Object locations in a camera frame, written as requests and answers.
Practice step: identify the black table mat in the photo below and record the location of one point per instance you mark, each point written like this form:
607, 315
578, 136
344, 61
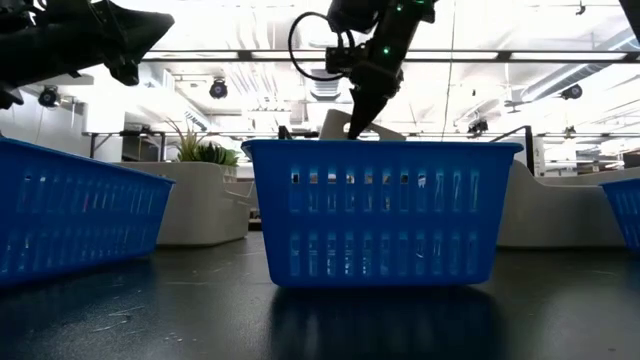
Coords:
200, 320

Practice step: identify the white plastic storage bin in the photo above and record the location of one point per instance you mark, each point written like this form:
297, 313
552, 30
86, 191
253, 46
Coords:
335, 125
195, 210
550, 215

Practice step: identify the black background table frame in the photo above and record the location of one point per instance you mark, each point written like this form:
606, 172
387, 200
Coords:
125, 133

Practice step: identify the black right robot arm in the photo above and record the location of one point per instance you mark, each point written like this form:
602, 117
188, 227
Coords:
400, 25

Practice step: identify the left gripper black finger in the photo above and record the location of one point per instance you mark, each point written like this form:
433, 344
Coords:
135, 30
125, 70

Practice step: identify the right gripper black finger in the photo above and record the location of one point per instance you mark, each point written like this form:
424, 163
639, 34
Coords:
365, 110

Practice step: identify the ceiling air vent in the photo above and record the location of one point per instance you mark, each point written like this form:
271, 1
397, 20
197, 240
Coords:
325, 87

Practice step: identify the blue slotted plastic basket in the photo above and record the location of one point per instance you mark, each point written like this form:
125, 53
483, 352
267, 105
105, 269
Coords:
75, 220
625, 187
380, 221

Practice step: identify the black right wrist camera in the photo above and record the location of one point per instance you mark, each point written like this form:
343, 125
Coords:
340, 60

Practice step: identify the black ceiling spotlight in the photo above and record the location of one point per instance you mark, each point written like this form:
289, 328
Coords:
478, 127
218, 90
572, 92
48, 97

